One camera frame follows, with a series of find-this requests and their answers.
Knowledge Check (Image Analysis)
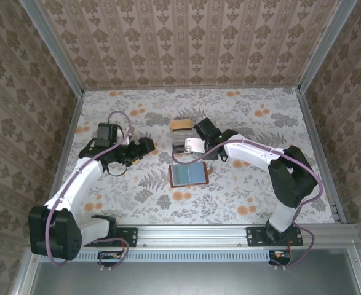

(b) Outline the tan credit card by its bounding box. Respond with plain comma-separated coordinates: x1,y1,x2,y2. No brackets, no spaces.
171,120,194,133

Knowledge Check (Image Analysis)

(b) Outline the brown leather card holder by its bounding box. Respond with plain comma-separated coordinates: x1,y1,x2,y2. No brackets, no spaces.
169,162,215,189

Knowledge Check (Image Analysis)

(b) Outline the clear acrylic organizer box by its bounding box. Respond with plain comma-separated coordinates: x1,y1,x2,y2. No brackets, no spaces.
170,119,206,155

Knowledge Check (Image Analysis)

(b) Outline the floral patterned table cover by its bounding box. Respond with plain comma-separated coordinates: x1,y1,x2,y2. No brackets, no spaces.
52,87,338,227

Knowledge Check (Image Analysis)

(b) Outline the grey metal sheet panel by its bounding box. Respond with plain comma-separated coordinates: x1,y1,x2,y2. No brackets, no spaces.
12,247,361,295

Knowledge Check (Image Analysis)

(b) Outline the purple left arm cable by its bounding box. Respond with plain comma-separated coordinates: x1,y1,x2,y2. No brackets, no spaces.
46,111,137,267

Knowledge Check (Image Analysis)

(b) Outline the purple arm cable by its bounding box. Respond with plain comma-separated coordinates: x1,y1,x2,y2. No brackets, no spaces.
172,138,325,269
46,111,137,267

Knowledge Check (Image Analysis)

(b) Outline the aluminium table side rail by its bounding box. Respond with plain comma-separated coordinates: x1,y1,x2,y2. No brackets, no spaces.
296,87,347,225
29,92,85,228

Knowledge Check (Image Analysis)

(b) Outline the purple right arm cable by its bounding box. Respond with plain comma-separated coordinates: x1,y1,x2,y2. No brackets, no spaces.
172,138,325,269

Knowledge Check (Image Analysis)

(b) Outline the aluminium table end rail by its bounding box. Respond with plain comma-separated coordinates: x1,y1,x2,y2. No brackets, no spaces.
82,87,301,92

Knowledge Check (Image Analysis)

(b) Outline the aluminium frame post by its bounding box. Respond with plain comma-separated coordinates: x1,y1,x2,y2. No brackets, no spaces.
22,0,85,95
297,0,359,93

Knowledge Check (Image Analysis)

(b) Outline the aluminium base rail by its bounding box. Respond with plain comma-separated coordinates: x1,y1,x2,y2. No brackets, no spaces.
29,224,361,248

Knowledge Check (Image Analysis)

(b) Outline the grey slotted cable duct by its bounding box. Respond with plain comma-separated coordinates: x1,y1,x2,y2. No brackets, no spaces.
75,250,273,262

